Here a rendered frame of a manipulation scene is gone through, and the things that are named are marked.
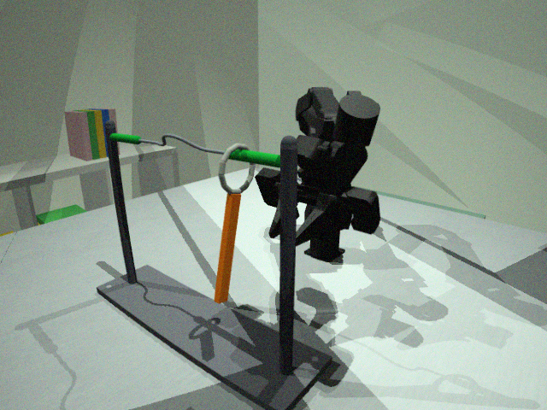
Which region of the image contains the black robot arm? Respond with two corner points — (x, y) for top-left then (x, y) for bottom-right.
(296, 87), (380, 262)

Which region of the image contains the grey loop with orange handle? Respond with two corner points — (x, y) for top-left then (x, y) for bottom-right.
(215, 143), (256, 303)

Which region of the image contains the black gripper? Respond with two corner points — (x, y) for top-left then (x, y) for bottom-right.
(255, 159), (380, 246)

